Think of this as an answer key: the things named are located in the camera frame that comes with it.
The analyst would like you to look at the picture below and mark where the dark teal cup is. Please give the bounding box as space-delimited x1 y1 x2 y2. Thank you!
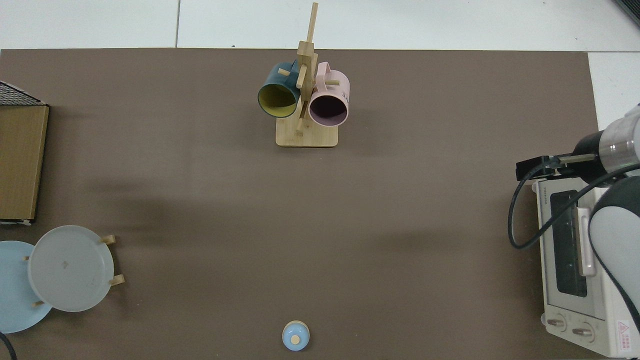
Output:
257 61 302 119

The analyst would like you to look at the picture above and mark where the wooden plate rack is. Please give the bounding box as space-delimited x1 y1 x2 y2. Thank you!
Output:
22 234 125 307

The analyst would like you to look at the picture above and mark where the pink cup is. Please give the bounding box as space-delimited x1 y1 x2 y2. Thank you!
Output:
308 61 350 128

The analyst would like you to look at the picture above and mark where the brown table cloth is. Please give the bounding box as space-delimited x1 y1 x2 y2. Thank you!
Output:
0 48 601 360

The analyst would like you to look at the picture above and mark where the wire basket with wooden floor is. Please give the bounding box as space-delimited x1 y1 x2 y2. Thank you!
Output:
0 81 50 226

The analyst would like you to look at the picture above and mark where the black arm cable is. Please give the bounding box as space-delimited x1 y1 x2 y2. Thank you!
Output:
507 161 640 331
0 330 19 360

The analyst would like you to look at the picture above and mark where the light blue plate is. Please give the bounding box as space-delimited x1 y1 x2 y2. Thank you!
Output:
0 240 54 334

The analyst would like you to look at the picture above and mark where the dark grey panel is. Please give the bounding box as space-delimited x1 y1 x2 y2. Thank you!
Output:
614 0 640 27

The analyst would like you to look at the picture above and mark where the wooden cup stand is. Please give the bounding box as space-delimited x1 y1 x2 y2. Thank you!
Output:
275 2 339 148

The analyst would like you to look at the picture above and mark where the pale toaster oven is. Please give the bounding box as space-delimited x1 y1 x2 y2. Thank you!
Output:
531 177 640 359

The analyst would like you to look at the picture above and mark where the small blue round thing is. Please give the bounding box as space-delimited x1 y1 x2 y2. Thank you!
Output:
281 320 311 352

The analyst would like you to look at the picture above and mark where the grey plate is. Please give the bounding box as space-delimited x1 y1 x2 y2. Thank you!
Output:
27 225 115 313

